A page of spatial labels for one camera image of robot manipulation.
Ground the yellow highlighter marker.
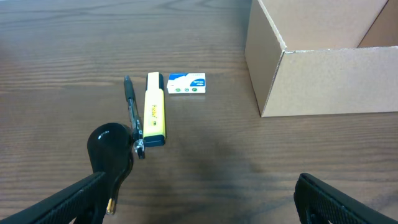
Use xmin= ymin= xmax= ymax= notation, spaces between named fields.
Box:
xmin=143 ymin=72 xmax=166 ymax=147

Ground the brown cardboard box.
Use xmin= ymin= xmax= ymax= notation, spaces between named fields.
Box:
xmin=245 ymin=0 xmax=397 ymax=117

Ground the black ballpoint pen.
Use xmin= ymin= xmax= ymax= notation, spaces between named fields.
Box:
xmin=123 ymin=75 xmax=145 ymax=159

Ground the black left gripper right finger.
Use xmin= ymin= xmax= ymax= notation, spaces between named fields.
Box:
xmin=294 ymin=173 xmax=397 ymax=224

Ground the black glossy tape dispenser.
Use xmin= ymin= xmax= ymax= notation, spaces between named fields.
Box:
xmin=87 ymin=123 xmax=134 ymax=215

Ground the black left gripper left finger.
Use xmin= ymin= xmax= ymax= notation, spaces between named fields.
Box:
xmin=1 ymin=172 xmax=107 ymax=224

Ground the white blue staples box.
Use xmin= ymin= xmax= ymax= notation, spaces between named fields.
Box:
xmin=167 ymin=73 xmax=206 ymax=94

